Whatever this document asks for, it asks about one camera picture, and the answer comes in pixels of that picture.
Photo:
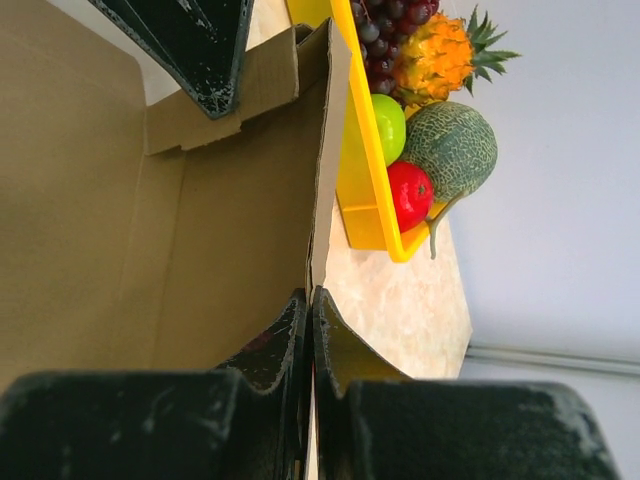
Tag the yellow plastic tray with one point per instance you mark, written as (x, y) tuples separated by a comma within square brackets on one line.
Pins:
[(363, 189)]

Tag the right aluminium frame post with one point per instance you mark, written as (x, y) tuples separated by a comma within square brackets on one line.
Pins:
[(554, 360)]

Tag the brown cardboard box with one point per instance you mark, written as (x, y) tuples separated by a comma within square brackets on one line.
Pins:
[(139, 237)]

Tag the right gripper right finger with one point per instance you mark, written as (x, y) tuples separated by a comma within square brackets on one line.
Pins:
[(374, 422)]

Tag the red tomato fruit front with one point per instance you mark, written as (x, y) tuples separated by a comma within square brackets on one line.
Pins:
[(412, 194)]

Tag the purple grape bunch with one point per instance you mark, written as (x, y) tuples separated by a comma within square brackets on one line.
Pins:
[(382, 27)]

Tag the light green apple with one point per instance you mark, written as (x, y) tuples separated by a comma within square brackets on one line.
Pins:
[(391, 126)]

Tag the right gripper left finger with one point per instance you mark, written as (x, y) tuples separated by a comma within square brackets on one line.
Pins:
[(244, 419)]

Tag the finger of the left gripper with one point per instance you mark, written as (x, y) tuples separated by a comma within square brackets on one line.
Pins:
[(200, 43)]

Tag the pineapple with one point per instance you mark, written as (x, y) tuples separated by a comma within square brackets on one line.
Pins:
[(447, 55)]

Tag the green netted melon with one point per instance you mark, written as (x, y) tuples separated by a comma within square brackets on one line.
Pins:
[(457, 148)]

